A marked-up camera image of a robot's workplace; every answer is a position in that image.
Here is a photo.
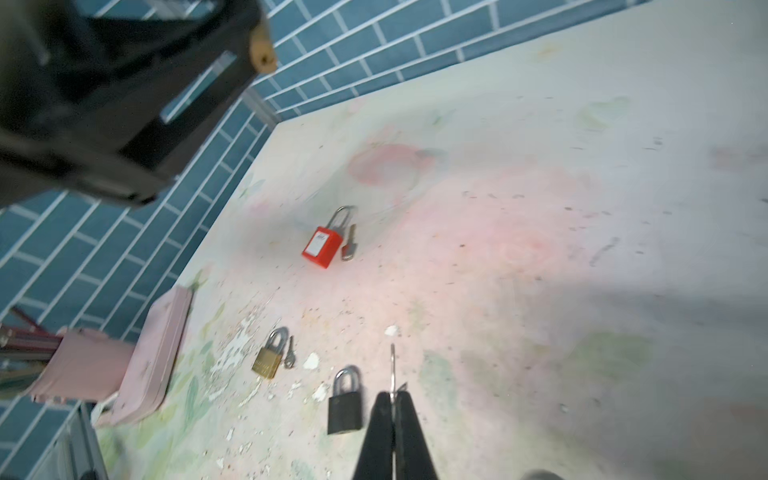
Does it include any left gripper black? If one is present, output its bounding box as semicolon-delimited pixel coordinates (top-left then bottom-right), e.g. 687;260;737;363
1;1;264;207

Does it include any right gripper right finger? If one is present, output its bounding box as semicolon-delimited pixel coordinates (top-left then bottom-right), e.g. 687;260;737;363
393;390;438;480

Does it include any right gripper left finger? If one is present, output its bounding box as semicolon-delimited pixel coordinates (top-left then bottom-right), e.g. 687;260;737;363
352;392;395;480

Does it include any black padlock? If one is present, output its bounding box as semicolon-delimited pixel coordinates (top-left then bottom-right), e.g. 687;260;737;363
327;365;363;435

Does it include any large brass padlock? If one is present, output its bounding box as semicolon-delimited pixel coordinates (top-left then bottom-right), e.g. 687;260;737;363
252;327;290;380

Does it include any small brass padlock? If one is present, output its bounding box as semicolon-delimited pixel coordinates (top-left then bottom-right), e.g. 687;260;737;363
248;20;278;75

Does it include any red padlock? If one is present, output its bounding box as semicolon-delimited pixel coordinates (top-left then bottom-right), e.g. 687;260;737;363
301;205;356;269

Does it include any large brass padlock key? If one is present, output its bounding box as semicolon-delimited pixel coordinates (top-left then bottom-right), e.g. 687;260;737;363
283;335;296;369

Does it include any silver loose key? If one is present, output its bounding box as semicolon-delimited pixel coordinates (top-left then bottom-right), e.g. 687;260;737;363
341;224;357;261

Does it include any pink pencil case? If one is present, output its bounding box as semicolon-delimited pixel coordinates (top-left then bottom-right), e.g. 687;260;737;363
25;286;193;428

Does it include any aluminium front rail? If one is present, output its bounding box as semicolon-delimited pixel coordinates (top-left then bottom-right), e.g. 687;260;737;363
27;403;109;480

